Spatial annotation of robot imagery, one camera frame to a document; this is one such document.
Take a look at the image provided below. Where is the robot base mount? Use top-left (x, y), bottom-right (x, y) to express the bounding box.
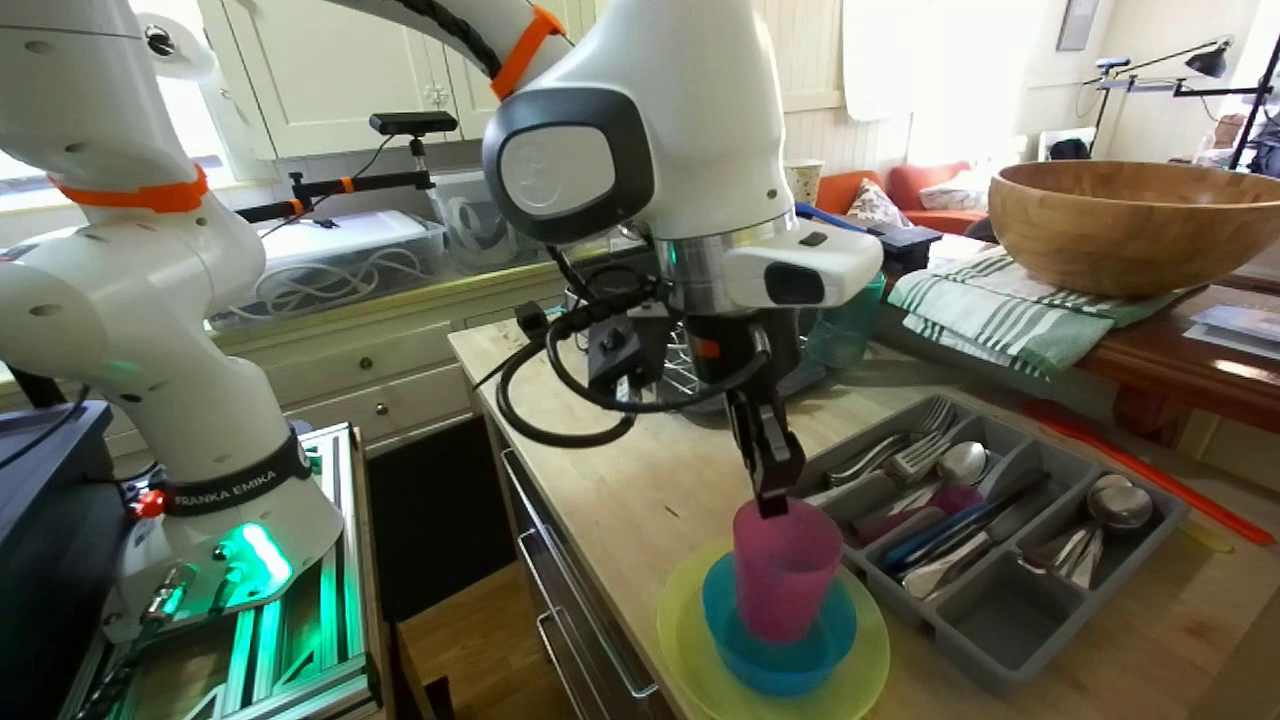
top-left (101, 433), bottom-right (342, 644)

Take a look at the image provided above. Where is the teal plastic cup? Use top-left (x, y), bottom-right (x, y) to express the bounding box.
top-left (781, 278), bottom-right (888, 397)

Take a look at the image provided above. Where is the wooden bowl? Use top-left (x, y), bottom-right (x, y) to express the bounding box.
top-left (989, 162), bottom-right (1280, 300)

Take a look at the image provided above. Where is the camera on tripod arm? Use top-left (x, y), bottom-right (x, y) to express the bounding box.
top-left (367, 111), bottom-right (461, 141)

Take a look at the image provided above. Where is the green plastic plate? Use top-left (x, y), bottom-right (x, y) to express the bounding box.
top-left (657, 550), bottom-right (893, 720)

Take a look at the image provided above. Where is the grey cutlery tray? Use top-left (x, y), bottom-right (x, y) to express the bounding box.
top-left (795, 397), bottom-right (1183, 688)

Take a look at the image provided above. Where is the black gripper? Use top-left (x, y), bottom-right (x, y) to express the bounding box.
top-left (682, 313), bottom-right (805, 516)

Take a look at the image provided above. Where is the green striped towel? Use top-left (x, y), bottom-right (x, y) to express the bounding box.
top-left (888, 249), bottom-right (1183, 379)

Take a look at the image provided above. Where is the blue plastic bowl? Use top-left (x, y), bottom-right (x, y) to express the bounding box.
top-left (698, 556), bottom-right (861, 702)

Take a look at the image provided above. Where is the pink plastic cup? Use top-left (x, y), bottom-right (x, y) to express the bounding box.
top-left (730, 501), bottom-right (844, 639)

